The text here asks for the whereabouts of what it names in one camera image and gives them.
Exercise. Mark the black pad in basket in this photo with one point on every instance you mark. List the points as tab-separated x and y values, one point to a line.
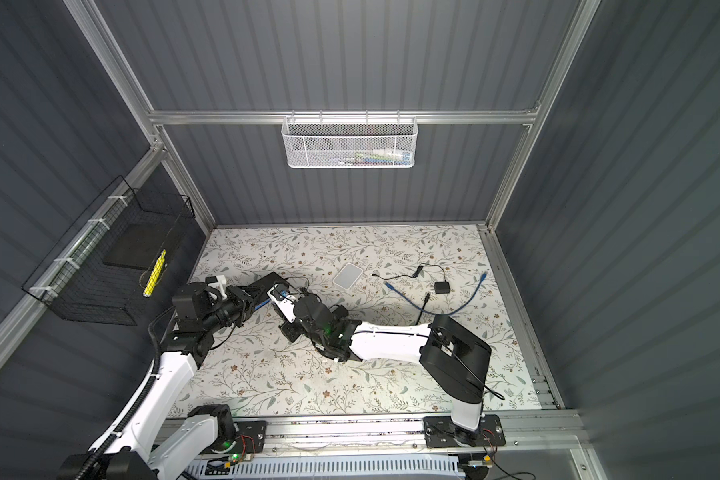
137	247

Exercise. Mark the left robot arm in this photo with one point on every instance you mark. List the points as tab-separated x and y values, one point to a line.
126	450

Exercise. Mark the white mesh wall basket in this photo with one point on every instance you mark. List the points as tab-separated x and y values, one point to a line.
354	145

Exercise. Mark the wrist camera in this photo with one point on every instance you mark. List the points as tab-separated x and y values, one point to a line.
219	284
283	300

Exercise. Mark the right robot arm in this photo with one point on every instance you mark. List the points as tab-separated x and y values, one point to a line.
452	355

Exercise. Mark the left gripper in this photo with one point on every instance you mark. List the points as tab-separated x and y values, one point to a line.
243	302

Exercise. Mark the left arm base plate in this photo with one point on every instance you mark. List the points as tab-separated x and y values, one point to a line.
249	439

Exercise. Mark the white ventilated cable duct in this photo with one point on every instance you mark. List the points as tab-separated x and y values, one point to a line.
396	466

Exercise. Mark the yellow item in basket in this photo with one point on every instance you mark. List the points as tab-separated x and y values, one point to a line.
155	274

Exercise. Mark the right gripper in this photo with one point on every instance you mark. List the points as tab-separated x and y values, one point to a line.
290	331

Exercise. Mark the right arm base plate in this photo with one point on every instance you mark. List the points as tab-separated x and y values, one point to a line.
440	432

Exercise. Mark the black wire wall basket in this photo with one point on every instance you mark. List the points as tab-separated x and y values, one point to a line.
109	273

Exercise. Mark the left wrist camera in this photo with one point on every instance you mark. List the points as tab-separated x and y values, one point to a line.
219	284

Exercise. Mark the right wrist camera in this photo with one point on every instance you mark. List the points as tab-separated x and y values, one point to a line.
283	300

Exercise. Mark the white flat box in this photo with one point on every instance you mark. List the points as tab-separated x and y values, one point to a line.
348	276

